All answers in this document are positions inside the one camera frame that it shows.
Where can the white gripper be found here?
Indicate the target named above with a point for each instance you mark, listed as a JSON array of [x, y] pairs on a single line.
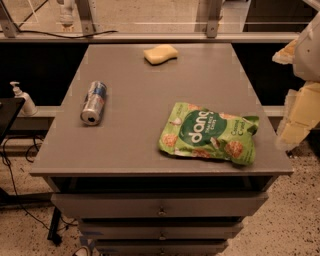
[[308, 55]]

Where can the green rice chip bag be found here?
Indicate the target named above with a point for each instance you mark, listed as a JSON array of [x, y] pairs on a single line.
[[194, 131]]

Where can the yellow sponge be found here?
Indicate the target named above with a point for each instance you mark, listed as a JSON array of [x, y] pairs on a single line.
[[160, 54]]

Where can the grey drawer cabinet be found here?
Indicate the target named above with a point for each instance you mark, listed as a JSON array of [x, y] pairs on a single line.
[[160, 160]]

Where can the silver blue drink can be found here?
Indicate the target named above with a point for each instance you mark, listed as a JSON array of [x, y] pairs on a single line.
[[94, 102]]

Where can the white pump bottle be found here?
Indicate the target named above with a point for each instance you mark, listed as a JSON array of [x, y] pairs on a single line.
[[29, 108]]

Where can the black side table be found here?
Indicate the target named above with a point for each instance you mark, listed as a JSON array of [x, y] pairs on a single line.
[[9, 110]]

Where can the metal frame rail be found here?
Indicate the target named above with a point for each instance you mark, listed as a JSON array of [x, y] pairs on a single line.
[[155, 21]]

